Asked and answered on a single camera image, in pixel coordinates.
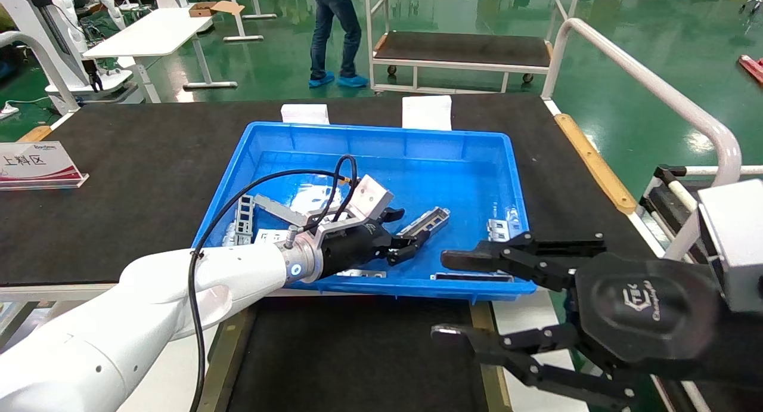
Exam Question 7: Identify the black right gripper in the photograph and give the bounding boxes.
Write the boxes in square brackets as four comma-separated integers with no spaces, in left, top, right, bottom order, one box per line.
[575,254,763,383]

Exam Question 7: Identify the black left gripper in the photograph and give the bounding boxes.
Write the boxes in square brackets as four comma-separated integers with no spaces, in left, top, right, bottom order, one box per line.
[319,208,635,410]

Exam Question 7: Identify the grey slotted metal part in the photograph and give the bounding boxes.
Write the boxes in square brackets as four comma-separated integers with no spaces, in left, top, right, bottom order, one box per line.
[396,206,451,240]

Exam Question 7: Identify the silver folded metal part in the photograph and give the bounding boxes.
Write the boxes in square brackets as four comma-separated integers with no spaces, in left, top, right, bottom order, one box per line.
[487,219,517,243]

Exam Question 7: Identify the black container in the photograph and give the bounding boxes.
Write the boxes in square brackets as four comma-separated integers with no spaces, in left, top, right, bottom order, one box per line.
[227,296,491,412]

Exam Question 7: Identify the grey ladder-shaped metal part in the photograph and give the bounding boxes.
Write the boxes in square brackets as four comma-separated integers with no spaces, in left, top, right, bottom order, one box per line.
[234,194,256,246]

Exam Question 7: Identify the dark thin metal bar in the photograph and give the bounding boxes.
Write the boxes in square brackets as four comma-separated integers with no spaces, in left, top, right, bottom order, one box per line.
[430,272,514,282]

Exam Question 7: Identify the blue plastic tray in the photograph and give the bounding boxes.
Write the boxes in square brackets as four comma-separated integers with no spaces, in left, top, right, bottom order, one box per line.
[191,122,539,301]

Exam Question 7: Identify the large white paper label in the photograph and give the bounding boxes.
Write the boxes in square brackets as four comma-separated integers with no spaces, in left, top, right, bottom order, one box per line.
[402,95,453,131]

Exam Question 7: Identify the long wooden edge strip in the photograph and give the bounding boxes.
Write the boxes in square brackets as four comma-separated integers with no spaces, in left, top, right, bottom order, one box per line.
[554,114,638,216]

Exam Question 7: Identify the silver flat perforated plate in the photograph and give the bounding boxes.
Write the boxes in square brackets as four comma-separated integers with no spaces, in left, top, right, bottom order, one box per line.
[255,228,294,246]

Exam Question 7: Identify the plain grey metal bar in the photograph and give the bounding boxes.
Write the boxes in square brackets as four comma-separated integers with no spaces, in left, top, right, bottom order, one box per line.
[254,194,312,223]

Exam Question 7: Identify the small white paper label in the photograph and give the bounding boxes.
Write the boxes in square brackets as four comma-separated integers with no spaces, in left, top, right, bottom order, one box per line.
[281,104,330,126]

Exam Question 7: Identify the white curved railing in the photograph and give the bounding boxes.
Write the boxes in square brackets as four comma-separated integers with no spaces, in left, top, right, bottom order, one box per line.
[0,32,81,116]
[541,18,743,261]

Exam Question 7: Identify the red floor object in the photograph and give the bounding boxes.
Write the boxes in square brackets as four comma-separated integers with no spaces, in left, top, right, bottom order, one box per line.
[738,55,763,88]

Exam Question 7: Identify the person in blue jeans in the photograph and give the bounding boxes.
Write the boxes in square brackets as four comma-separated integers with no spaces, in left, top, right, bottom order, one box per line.
[308,0,371,89]

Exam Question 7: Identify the open cardboard box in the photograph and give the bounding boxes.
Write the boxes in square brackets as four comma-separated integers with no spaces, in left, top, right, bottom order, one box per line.
[188,1,246,18]

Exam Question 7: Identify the white table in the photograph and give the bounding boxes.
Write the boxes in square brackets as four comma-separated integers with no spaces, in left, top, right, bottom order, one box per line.
[83,7,239,104]

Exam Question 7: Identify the red white desk sign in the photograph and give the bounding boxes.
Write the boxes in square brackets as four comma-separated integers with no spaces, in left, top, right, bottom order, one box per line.
[0,141,90,191]

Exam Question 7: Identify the short wooden edge strip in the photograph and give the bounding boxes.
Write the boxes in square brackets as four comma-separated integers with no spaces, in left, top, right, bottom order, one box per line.
[17,125,54,143]

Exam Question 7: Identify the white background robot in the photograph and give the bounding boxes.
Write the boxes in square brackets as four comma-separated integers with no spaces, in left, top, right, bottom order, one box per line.
[0,0,135,112]

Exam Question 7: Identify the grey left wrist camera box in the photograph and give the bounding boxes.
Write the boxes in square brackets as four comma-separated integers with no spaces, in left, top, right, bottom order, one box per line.
[348,174,395,223]

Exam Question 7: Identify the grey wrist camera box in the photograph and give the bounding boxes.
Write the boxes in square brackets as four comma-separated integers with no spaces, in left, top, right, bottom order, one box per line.
[348,174,395,223]
[697,179,763,314]

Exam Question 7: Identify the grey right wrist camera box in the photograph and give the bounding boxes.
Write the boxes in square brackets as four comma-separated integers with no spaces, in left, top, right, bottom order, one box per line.
[697,179,763,314]

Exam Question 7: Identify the white frame cart black shelves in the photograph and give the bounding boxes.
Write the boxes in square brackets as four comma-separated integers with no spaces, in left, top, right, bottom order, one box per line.
[364,0,582,95]

